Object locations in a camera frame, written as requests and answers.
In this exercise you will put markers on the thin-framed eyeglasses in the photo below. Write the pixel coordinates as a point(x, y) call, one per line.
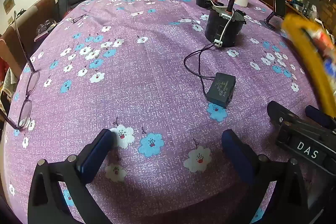
point(32, 82)

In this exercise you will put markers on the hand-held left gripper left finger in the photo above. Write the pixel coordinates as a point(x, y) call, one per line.
point(97, 153)

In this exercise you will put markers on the small picture frame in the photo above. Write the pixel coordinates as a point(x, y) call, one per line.
point(8, 3)

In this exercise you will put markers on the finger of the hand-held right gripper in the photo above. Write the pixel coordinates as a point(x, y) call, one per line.
point(319, 116)
point(277, 111)

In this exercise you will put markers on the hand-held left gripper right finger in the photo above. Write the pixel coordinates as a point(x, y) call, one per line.
point(236, 153)

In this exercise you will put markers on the purple floral tablecloth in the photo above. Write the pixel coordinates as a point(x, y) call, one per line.
point(147, 82)

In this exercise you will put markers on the black phone stand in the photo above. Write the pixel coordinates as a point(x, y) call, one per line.
point(269, 22)

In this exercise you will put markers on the brown armchair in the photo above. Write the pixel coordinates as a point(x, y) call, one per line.
point(43, 11)

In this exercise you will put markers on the yellow cardboard box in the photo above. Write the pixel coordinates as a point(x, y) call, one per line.
point(307, 48)

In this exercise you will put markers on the black electric motor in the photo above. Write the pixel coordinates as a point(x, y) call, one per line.
point(223, 27)

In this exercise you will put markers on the black hair pins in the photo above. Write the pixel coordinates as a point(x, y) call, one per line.
point(80, 18)

